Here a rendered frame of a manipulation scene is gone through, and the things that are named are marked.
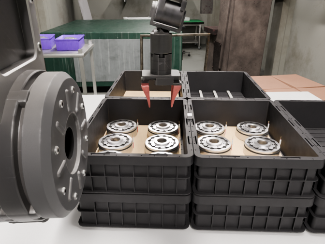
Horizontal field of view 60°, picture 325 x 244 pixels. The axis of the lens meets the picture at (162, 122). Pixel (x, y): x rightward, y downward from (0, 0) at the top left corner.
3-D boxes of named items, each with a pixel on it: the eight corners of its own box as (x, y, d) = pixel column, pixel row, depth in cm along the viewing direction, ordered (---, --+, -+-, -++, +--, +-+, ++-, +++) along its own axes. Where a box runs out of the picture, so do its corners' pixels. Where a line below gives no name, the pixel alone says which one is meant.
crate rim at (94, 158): (193, 166, 65) (194, 157, 64) (65, 163, 66) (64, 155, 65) (186, 104, 101) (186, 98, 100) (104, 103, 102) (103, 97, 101)
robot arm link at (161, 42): (150, 30, 69) (173, 30, 70) (150, 26, 76) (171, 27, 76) (150, 58, 72) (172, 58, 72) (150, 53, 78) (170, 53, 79)
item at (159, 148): (180, 151, 81) (180, 149, 81) (145, 152, 80) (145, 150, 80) (176, 135, 90) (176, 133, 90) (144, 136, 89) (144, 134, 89)
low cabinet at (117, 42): (80, 62, 579) (75, 19, 545) (171, 61, 588) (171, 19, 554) (48, 94, 392) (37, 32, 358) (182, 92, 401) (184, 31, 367)
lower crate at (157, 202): (190, 233, 73) (192, 196, 68) (76, 230, 74) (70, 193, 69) (184, 154, 110) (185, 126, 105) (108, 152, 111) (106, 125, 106)
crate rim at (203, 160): (326, 169, 64) (329, 160, 63) (194, 166, 65) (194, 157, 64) (271, 105, 100) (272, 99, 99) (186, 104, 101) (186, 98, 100)
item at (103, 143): (129, 150, 81) (129, 148, 81) (95, 150, 81) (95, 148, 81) (133, 134, 90) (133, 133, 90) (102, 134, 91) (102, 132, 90)
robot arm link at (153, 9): (153, 0, 67) (186, 10, 69) (152, -1, 78) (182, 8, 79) (140, 49, 72) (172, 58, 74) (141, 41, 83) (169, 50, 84)
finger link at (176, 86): (154, 102, 84) (154, 71, 80) (177, 102, 84) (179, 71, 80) (155, 111, 78) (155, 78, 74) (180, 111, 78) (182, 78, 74)
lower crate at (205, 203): (307, 236, 72) (317, 199, 67) (190, 233, 73) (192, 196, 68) (262, 155, 109) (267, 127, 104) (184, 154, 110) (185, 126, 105)
